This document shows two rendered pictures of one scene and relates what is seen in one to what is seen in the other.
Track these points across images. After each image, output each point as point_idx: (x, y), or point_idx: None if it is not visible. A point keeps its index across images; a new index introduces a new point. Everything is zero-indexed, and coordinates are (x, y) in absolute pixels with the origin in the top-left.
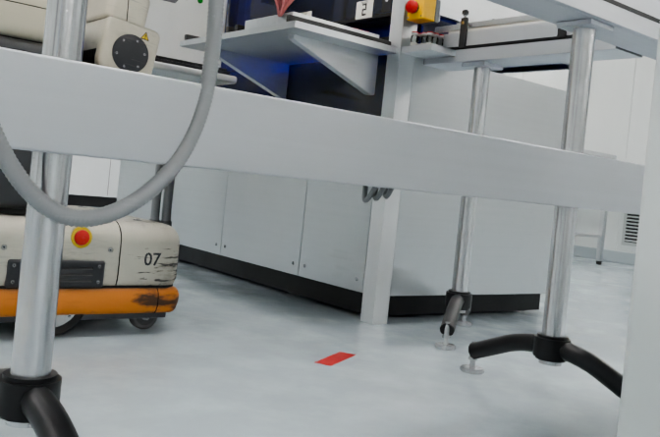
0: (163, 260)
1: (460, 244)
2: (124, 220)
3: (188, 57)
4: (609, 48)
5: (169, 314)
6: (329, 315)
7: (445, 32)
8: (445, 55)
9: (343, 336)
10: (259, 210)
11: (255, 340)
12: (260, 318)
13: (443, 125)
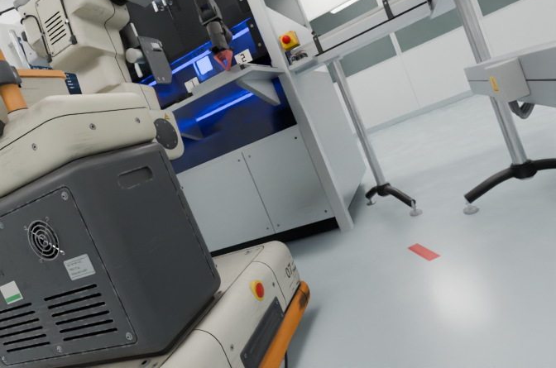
0: (292, 266)
1: (372, 159)
2: (249, 258)
3: None
4: (426, 11)
5: None
6: (323, 241)
7: None
8: (313, 61)
9: (371, 241)
10: (219, 212)
11: (361, 276)
12: (310, 266)
13: (314, 105)
